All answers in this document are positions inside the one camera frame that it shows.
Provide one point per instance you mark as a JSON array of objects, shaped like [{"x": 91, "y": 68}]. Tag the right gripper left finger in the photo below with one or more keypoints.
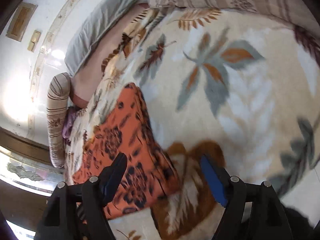
[{"x": 77, "y": 211}]

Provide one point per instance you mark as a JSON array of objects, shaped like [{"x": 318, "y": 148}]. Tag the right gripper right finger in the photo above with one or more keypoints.
[{"x": 251, "y": 211}]

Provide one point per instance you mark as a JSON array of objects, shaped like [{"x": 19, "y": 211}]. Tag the orange floral blouse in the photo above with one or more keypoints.
[{"x": 150, "y": 175}]

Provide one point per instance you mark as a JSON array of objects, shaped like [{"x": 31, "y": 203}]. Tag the etched glass wooden door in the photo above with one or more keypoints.
[{"x": 27, "y": 181}]

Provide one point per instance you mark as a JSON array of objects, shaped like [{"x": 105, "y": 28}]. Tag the purple cloth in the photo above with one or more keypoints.
[{"x": 71, "y": 115}]

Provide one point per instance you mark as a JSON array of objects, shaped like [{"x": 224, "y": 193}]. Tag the leaf patterned bed blanket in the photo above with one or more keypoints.
[{"x": 241, "y": 87}]

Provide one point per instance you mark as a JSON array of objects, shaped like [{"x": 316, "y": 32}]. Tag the striped floral bolster pillow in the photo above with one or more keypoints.
[{"x": 57, "y": 104}]

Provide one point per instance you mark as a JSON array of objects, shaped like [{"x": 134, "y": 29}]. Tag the pink bed sheet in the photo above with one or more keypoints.
[{"x": 86, "y": 80}]

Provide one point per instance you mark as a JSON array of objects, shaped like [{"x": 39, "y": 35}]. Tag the grey ruffled pillow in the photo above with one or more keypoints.
[{"x": 104, "y": 16}]

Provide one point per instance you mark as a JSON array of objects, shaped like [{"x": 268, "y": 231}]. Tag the wooden wall switch plate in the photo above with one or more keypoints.
[{"x": 19, "y": 23}]

